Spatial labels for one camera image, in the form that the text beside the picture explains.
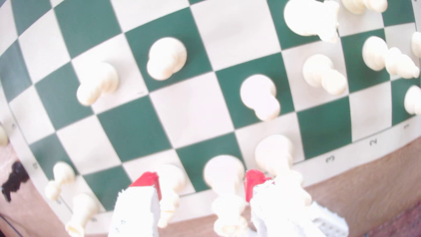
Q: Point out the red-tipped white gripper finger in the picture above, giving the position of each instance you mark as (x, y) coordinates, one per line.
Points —
(135, 210)
(255, 181)

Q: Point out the white pawn chess piece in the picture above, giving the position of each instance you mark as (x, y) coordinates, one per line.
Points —
(417, 44)
(62, 174)
(320, 72)
(259, 95)
(97, 84)
(166, 57)
(363, 5)

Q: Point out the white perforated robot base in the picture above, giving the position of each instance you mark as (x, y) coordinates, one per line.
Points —
(329, 222)

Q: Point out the white queen chess piece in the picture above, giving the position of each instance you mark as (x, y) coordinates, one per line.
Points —
(223, 174)

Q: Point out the white king chess piece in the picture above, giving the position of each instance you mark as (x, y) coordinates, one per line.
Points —
(274, 153)

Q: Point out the white bishop chess piece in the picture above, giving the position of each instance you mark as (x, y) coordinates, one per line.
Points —
(171, 182)
(375, 52)

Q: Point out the white rook chess piece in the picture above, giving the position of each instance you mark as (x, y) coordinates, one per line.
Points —
(82, 210)
(413, 100)

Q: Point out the green and cream chess mat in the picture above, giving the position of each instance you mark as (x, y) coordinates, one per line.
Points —
(135, 128)

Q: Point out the black knight chess piece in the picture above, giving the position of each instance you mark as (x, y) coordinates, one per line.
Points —
(14, 179)

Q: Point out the white knight chess piece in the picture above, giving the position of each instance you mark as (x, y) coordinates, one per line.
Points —
(309, 18)
(2, 135)

